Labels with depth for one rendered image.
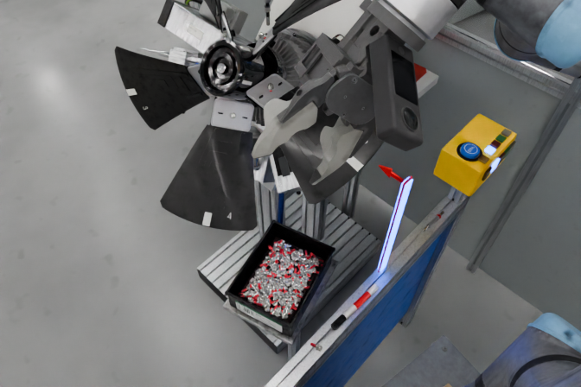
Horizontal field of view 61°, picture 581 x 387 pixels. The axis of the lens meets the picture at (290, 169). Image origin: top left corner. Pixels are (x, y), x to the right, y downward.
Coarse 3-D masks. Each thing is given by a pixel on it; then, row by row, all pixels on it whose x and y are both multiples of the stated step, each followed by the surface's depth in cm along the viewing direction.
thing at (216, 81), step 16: (208, 48) 104; (224, 48) 103; (240, 48) 100; (208, 64) 105; (240, 64) 99; (256, 64) 103; (272, 64) 108; (208, 80) 105; (224, 80) 102; (240, 80) 100; (256, 80) 104; (224, 96) 103; (240, 96) 105
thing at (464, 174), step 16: (464, 128) 113; (480, 128) 113; (496, 128) 113; (448, 144) 109; (480, 144) 109; (448, 160) 109; (464, 160) 106; (448, 176) 112; (464, 176) 108; (480, 176) 106; (464, 192) 111
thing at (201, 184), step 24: (216, 144) 109; (240, 144) 110; (192, 168) 110; (216, 168) 110; (240, 168) 111; (168, 192) 112; (192, 192) 111; (216, 192) 111; (240, 192) 112; (192, 216) 112; (216, 216) 112; (240, 216) 112
